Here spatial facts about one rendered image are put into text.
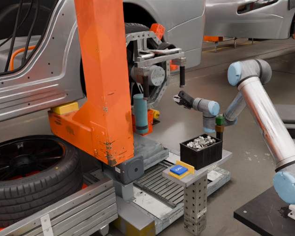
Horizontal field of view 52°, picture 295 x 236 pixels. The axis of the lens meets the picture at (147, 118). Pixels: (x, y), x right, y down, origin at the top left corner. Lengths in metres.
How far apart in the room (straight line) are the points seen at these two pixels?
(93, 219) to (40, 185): 0.36
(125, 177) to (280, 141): 0.95
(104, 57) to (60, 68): 0.56
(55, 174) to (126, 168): 0.46
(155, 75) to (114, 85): 0.56
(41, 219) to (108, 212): 0.42
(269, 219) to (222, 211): 0.55
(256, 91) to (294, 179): 0.45
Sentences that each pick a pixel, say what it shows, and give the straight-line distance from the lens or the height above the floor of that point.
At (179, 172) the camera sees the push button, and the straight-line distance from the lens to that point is 1.58.
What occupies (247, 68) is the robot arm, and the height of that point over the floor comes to 0.97.
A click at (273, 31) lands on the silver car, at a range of 4.35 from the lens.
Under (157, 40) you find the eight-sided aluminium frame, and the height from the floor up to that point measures 1.05.
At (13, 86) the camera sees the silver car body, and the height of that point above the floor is 0.92.
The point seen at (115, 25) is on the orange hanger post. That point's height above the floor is 1.21.
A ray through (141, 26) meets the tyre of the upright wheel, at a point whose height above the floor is 1.15.
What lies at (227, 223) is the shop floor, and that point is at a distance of 2.04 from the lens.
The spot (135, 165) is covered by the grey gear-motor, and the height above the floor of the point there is 0.35.
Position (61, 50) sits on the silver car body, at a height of 1.07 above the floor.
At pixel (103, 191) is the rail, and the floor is 0.33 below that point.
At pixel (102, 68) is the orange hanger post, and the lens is 1.40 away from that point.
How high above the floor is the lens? 1.31
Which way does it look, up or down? 21 degrees down
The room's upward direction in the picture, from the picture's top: 3 degrees counter-clockwise
